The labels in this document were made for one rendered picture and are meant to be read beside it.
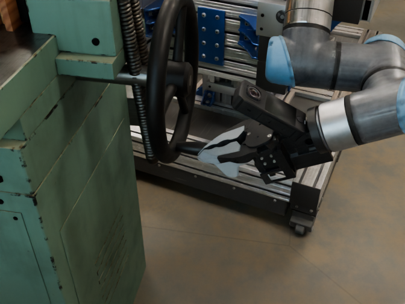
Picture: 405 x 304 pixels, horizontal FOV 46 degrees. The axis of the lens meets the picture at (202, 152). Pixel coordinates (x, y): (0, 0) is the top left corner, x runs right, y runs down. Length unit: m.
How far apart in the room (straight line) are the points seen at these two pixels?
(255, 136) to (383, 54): 0.22
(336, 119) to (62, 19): 0.43
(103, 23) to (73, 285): 0.51
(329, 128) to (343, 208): 1.12
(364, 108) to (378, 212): 1.15
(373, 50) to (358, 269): 0.97
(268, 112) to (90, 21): 0.30
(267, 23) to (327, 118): 0.61
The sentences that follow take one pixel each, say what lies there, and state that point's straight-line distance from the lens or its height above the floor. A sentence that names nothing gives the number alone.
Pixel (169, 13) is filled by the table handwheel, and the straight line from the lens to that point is 0.72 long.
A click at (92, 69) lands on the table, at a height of 0.86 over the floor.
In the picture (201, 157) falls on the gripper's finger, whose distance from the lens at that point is 0.79.
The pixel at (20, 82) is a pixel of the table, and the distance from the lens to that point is 0.71.
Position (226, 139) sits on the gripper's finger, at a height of 0.75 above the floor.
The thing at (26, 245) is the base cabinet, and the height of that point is 0.59.
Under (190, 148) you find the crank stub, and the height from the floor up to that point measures 0.72.
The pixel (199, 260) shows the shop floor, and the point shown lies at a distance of 1.57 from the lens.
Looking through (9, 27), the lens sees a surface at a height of 0.91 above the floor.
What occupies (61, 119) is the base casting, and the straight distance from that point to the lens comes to 0.83.
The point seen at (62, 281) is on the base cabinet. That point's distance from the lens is 0.94.
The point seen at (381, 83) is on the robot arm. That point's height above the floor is 0.88.
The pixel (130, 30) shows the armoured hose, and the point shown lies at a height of 0.90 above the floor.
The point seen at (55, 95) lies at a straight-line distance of 0.80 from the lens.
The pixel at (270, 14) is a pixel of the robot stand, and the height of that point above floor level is 0.75.
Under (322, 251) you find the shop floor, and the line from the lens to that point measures 1.64.
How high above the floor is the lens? 1.21
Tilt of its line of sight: 38 degrees down
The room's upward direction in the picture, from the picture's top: straight up
